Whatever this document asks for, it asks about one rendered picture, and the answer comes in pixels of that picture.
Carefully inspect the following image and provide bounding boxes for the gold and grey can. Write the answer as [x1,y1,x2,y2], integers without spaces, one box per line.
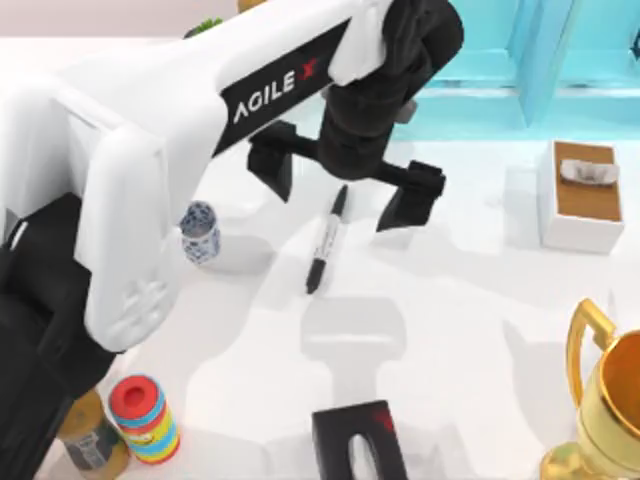
[53,388,132,480]

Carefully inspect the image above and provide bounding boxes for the green potted plant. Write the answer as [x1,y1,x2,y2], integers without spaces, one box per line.
[183,16,225,40]

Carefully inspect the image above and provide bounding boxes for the black marker pen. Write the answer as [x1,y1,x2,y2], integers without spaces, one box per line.
[305,184,350,297]

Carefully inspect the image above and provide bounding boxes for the stack of coloured rings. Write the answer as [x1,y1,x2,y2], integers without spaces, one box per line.
[109,373,182,466]

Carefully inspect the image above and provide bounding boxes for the white tissue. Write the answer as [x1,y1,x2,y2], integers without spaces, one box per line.
[559,156,622,188]

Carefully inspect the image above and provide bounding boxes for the gold trophy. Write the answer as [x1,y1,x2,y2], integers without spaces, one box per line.
[539,297,640,480]

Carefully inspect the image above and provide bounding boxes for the black tissue box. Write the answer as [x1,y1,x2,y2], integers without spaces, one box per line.
[310,399,410,480]

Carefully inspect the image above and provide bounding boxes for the light blue rack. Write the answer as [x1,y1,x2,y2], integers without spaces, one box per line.
[413,0,640,132]

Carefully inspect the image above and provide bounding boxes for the white and wooden tissue box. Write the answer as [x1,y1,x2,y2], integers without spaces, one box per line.
[541,140,626,257]

